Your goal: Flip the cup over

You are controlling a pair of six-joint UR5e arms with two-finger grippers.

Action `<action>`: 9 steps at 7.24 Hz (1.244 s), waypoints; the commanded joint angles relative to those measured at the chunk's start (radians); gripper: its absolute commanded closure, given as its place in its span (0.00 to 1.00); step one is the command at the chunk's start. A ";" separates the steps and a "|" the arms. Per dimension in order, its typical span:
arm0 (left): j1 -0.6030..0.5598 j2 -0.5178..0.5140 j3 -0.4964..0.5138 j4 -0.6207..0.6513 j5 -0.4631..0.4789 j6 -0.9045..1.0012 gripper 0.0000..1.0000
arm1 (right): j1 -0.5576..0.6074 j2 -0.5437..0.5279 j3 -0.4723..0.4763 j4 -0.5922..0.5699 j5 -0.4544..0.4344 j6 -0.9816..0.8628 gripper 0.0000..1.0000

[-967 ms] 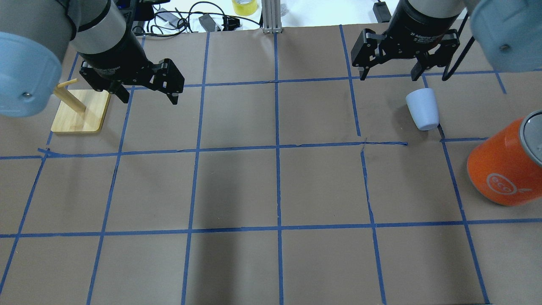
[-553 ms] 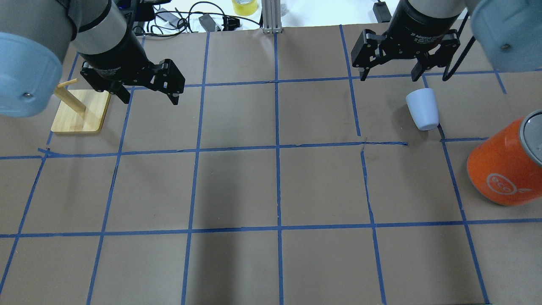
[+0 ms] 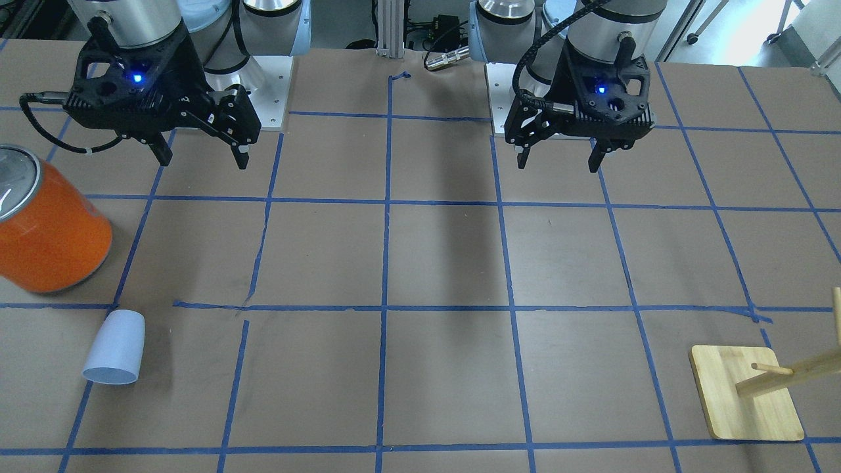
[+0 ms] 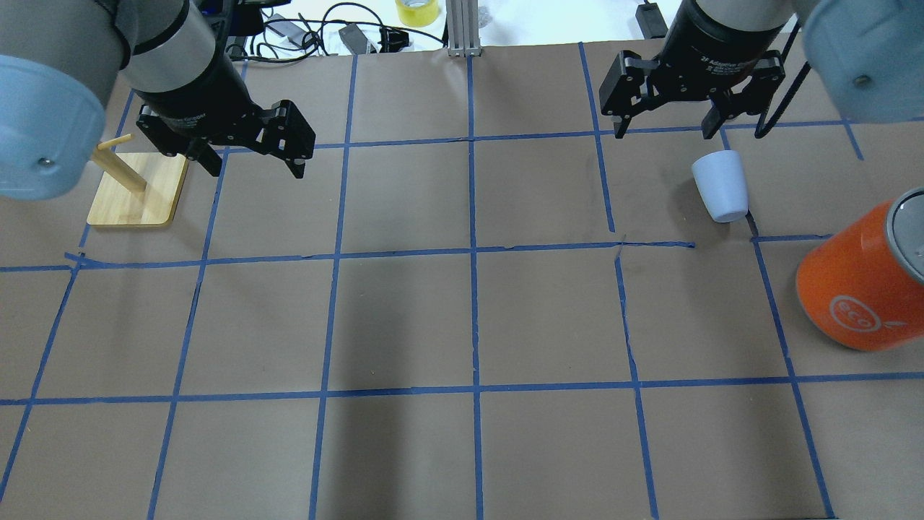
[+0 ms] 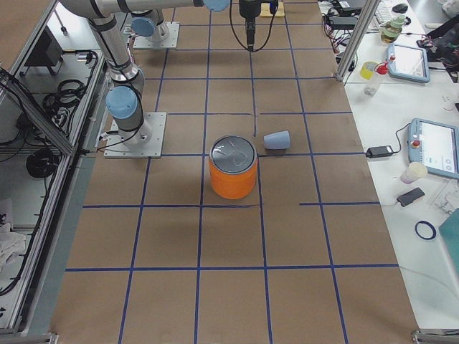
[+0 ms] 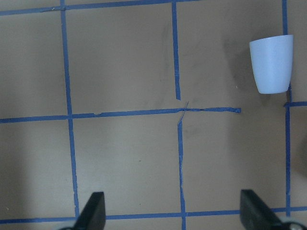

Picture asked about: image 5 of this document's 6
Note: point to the clear squeeze bottle red cap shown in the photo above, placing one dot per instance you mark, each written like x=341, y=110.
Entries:
x=378, y=76

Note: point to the orange can with grey lid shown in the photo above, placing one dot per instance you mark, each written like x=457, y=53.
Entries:
x=232, y=167

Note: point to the glass tea jar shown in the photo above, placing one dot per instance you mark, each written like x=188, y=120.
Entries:
x=392, y=29

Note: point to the light blue plastic cup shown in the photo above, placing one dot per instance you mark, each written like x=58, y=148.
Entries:
x=277, y=141

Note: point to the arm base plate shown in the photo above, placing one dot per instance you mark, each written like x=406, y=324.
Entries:
x=169, y=43
x=147, y=142

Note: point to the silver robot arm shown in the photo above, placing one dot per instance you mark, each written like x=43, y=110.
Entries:
x=124, y=100
x=150, y=24

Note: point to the aluminium frame post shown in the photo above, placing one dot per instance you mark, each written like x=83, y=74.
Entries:
x=367, y=12

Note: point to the near teach pendant tablet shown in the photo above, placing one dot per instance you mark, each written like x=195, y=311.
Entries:
x=435, y=145

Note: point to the far teach pendant tablet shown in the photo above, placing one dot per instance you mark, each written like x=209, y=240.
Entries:
x=408, y=63

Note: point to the wooden cup rack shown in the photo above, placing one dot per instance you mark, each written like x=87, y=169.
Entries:
x=268, y=8

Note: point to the black power adapter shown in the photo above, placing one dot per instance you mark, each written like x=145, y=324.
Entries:
x=379, y=151

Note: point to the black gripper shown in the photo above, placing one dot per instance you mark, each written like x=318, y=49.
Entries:
x=247, y=9

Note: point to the teach pendant tablet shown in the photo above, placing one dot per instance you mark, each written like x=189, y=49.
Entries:
x=408, y=63
x=435, y=145

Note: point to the paper cup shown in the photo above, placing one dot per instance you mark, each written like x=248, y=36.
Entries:
x=414, y=172

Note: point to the black smartphone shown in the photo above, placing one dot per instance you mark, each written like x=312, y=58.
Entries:
x=409, y=197

